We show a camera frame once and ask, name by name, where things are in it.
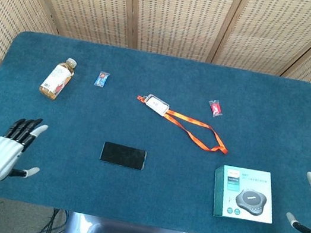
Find speakerphone product box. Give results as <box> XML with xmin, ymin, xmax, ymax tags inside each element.
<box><xmin>206</xmin><ymin>162</ymin><xmax>281</xmax><ymax>228</ymax></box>

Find amber tea bottle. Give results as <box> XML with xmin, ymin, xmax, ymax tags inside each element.
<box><xmin>37</xmin><ymin>53</ymin><xmax>79</xmax><ymax>104</ymax></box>

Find red candy wrapper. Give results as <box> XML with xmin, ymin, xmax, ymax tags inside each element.
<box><xmin>205</xmin><ymin>98</ymin><xmax>226</xmax><ymax>120</ymax></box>

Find black smartphone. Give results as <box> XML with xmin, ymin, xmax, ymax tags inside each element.
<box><xmin>99</xmin><ymin>140</ymin><xmax>149</xmax><ymax>172</ymax></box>

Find badge holder with orange lanyard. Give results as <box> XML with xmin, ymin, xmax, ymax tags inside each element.
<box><xmin>129</xmin><ymin>91</ymin><xmax>236</xmax><ymax>156</ymax></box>

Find woven bamboo folding screen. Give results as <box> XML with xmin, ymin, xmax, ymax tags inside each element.
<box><xmin>0</xmin><ymin>0</ymin><xmax>311</xmax><ymax>178</ymax></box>

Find blue table mat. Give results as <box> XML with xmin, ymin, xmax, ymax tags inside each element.
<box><xmin>0</xmin><ymin>24</ymin><xmax>311</xmax><ymax>233</ymax></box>

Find blue candy wrapper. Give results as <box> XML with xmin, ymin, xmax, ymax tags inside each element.
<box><xmin>93</xmin><ymin>70</ymin><xmax>112</xmax><ymax>89</ymax></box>

